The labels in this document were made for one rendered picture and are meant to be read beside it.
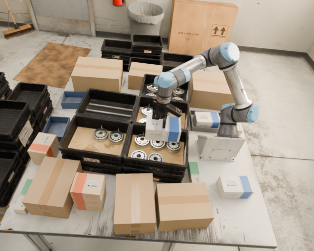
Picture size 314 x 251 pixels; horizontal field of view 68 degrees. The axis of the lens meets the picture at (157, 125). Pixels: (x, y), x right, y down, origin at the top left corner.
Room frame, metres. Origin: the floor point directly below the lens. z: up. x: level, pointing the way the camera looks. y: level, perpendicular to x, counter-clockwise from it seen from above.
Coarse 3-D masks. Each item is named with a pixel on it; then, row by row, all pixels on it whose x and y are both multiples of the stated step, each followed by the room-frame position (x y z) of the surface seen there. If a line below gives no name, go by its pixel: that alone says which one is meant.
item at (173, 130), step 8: (152, 120) 0.95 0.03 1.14; (168, 120) 0.97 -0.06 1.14; (176, 120) 0.98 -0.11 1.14; (152, 128) 0.88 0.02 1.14; (168, 128) 0.90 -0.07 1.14; (176, 128) 0.91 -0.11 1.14; (152, 136) 0.87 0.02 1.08; (160, 136) 0.88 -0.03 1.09; (168, 136) 0.88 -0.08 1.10; (176, 136) 0.88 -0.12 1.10
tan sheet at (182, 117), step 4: (140, 108) 1.37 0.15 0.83; (140, 112) 1.32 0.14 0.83; (168, 112) 1.37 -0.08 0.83; (140, 116) 1.28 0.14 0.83; (168, 116) 1.32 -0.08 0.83; (172, 116) 1.33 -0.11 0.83; (184, 116) 1.35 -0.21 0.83; (180, 120) 1.30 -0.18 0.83; (184, 120) 1.30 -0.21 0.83; (184, 124) 1.26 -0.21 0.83
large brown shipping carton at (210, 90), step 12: (204, 72) 1.89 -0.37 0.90; (192, 84) 1.70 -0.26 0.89; (204, 84) 1.71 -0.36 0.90; (216, 84) 1.73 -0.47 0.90; (192, 96) 1.61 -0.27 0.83; (204, 96) 1.61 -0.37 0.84; (216, 96) 1.62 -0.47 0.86; (228, 96) 1.62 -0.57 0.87; (204, 108) 1.61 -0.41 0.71; (216, 108) 1.62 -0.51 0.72
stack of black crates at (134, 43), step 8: (136, 40) 3.04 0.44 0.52; (144, 40) 3.06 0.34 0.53; (152, 40) 3.08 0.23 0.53; (160, 40) 3.00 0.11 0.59; (136, 48) 2.77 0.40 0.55; (144, 48) 2.79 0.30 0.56; (152, 48) 2.80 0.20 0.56; (160, 48) 2.82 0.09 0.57; (136, 56) 2.78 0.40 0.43; (144, 56) 2.79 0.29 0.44; (152, 56) 2.78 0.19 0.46; (160, 56) 2.79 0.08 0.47
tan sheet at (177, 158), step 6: (132, 138) 1.05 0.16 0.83; (132, 144) 0.99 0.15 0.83; (132, 150) 0.94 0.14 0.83; (144, 150) 0.96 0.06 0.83; (150, 150) 0.96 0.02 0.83; (162, 150) 0.98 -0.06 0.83; (180, 150) 1.00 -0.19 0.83; (162, 156) 0.93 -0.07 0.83; (168, 156) 0.94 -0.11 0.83; (174, 156) 0.94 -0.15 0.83; (180, 156) 0.95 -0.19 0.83; (168, 162) 0.89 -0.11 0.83; (174, 162) 0.89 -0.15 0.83; (180, 162) 0.90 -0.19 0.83
